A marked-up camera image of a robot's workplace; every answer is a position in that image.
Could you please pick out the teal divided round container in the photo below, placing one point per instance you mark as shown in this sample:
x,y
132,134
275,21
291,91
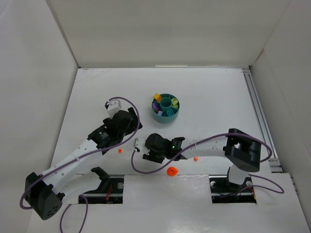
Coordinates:
x,y
164,105

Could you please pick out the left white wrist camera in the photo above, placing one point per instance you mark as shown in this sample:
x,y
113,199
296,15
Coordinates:
x,y
112,107

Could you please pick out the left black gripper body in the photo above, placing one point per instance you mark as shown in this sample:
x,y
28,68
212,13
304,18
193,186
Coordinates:
x,y
132,119

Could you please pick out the orange round lego lower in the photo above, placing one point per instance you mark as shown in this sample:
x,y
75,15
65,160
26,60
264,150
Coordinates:
x,y
172,171

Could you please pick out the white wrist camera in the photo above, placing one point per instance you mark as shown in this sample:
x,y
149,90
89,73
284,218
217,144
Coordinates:
x,y
139,145
112,107

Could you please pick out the light green small lego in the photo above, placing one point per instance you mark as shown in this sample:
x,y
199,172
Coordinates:
x,y
175,105

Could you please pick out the aluminium rail right edge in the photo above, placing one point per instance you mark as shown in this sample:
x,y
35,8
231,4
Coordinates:
x,y
274,162

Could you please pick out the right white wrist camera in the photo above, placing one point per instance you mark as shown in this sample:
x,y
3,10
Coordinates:
x,y
139,145

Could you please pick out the yellow square lego brick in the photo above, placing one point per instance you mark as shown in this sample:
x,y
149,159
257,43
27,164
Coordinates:
x,y
157,97

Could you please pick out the purple printed curved lego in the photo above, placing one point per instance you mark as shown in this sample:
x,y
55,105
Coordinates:
x,y
155,107

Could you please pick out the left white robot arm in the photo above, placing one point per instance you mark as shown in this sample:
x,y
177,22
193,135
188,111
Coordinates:
x,y
45,192

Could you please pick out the teal square lego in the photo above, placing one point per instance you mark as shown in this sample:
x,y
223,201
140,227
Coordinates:
x,y
170,113

